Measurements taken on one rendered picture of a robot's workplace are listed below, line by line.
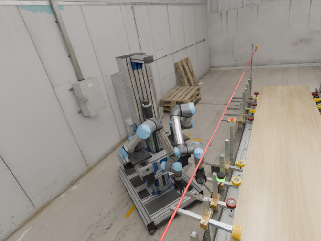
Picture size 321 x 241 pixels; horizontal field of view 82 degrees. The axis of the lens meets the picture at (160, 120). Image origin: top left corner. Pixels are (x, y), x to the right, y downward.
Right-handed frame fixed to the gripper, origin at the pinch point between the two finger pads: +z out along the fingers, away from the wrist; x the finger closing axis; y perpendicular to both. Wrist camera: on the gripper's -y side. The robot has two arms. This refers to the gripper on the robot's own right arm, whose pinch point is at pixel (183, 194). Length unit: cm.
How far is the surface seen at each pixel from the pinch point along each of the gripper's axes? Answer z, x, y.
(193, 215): -13.7, 25.9, -19.5
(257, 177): -8, -34, -58
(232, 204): -8.2, 1.8, -42.7
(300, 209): -8, -11, -87
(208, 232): 5.0, 22.7, -29.0
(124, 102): -11, -174, 207
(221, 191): 12.3, -26.0, -28.4
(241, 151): 20, -106, -36
